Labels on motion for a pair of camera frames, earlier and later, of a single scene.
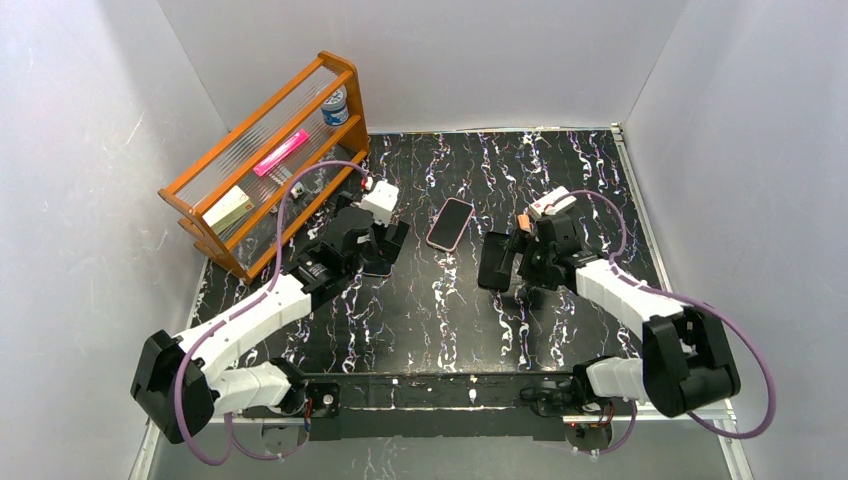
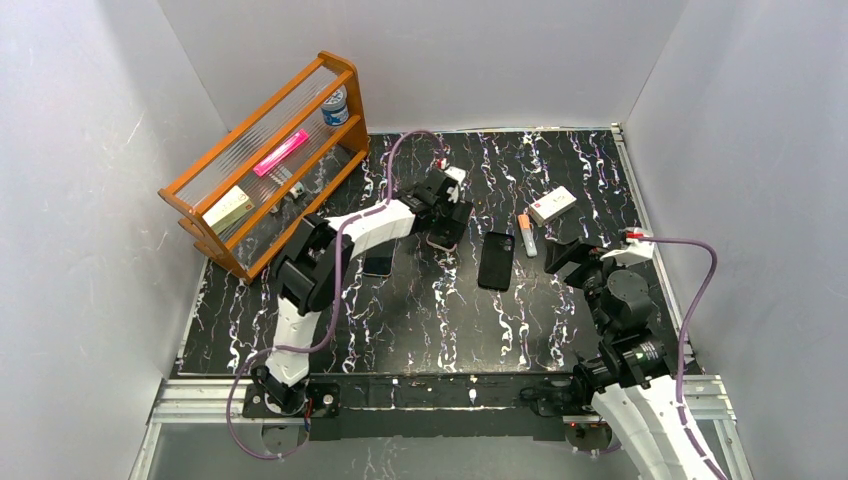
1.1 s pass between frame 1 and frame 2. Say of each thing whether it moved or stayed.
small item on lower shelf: stayed
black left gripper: moved
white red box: stayed
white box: moved
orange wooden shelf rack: stayed
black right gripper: moved
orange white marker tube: stayed
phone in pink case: stayed
